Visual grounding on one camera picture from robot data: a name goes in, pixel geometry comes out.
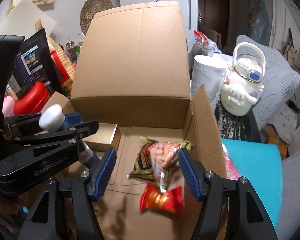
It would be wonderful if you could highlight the blue tube with white cap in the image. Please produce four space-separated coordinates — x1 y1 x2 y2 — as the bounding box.
39 104 102 167

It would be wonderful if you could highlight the red printed bag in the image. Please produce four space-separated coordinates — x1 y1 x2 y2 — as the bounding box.
49 36 77 97

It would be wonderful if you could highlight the black white patterned cloth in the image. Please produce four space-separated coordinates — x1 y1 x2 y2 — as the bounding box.
214 102 255 143

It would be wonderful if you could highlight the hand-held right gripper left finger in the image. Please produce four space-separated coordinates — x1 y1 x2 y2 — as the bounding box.
17 147 117 240

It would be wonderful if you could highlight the peanut snack packet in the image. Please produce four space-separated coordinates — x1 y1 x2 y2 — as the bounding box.
127 136 193 193

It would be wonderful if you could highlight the brown cardboard box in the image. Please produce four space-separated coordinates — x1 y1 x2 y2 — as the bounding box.
41 0 228 240

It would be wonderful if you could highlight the red plastic wrapper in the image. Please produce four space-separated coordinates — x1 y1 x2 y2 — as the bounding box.
193 30 208 42

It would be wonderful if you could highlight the red white flat packet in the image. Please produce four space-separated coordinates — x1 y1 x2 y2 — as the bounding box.
222 144 243 180

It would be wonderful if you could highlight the woven round trivet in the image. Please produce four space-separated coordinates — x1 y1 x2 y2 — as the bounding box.
79 0 114 37

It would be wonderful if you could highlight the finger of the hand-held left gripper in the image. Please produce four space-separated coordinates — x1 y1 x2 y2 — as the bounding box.
4 112 82 132
5 120 100 156

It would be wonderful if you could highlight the person's left forearm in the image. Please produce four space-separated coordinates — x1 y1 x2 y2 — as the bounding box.
0 192 25 240

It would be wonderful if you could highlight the dark purple standing pouch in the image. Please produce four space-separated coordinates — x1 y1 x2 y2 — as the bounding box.
9 27 63 98

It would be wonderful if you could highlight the clear glass cup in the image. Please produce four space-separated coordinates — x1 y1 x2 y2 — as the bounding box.
192 42 215 58

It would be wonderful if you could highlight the white cartoon water bottle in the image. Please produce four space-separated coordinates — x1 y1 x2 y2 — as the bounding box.
219 42 267 117

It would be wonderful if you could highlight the gold window box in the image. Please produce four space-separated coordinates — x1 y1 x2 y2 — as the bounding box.
84 124 122 152

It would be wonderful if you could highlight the chair with grey leaf cover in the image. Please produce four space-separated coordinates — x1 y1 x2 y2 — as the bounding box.
234 35 300 140
272 150 300 240

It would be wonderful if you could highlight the pink bottle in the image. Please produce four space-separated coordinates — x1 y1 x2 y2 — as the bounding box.
2 96 18 118

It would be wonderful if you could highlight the teal bubble mat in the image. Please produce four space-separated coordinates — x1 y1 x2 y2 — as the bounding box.
221 139 283 230

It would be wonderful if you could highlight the dark brown door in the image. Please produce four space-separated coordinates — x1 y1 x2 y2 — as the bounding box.
197 0 228 53

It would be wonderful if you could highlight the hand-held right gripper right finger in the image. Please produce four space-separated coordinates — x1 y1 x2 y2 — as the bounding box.
178 147 278 240

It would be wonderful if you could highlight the blue hanging garment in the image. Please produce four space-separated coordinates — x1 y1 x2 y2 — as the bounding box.
250 0 270 48

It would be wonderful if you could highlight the white paper roll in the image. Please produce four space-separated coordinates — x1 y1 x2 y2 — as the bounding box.
191 54 227 110

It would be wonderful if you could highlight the red bottle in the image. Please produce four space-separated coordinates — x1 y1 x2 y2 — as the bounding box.
13 81 53 117

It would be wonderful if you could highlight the red snack packet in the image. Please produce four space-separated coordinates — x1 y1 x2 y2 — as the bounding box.
139 182 186 217

